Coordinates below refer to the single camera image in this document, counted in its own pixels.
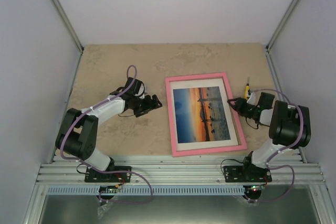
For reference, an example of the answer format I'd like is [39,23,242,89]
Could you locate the yellow handled screwdriver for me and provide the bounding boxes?
[244,78,251,100]

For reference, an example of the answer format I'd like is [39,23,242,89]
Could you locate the white mat board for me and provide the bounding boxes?
[168,76,242,152]

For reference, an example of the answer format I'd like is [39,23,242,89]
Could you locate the sunset beach photo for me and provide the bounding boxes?
[173,86,236,145]

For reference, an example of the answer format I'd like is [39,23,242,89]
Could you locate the pink picture frame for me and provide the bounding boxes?
[164,71,248,158]

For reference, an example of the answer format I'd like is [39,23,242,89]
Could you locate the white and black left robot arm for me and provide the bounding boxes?
[55,77,162,182]

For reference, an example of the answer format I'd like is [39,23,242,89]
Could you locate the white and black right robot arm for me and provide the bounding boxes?
[227,92,311,182]

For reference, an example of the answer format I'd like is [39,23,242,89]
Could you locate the clear plastic bag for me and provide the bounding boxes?
[97,202,111,219]

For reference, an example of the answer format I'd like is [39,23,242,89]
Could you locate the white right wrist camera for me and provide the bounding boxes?
[247,92,256,105]

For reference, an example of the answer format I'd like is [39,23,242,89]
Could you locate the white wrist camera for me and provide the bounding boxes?
[247,92,256,105]
[138,82,145,99]

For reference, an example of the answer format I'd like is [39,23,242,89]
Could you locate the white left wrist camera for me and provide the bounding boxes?
[138,82,145,99]

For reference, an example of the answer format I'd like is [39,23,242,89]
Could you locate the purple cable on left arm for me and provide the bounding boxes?
[60,65,154,204]

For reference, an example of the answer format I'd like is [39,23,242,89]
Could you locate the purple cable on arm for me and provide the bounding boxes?
[244,89,302,204]
[60,65,154,204]

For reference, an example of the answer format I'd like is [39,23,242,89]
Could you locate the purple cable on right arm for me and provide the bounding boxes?
[244,89,302,204]

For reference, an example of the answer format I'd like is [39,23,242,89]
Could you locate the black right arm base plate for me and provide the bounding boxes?
[222,165,272,183]

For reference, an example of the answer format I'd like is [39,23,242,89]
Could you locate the aluminium rail mounting base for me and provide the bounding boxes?
[36,150,326,185]

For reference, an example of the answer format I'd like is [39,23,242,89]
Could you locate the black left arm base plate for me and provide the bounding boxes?
[84,166,132,184]

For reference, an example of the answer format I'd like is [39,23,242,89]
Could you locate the grey slotted cable duct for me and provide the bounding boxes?
[46,186,263,196]

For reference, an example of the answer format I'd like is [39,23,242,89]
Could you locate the right aluminium corner post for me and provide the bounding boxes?
[265,0,317,51]

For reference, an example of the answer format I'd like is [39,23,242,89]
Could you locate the aluminium corner post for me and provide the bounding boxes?
[265,0,317,51]
[50,0,84,55]

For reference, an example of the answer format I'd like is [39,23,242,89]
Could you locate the left aluminium corner post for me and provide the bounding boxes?
[50,0,84,55]

